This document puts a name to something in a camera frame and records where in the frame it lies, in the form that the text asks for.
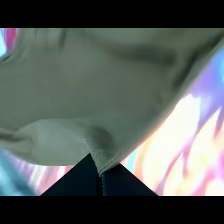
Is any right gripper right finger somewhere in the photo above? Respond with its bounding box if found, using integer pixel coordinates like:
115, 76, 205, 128
100, 162, 158, 197

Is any grey-green shirt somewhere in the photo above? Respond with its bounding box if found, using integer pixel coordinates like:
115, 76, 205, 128
0, 27, 224, 177

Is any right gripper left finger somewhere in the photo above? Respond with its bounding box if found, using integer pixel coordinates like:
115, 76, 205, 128
40, 152, 101, 197

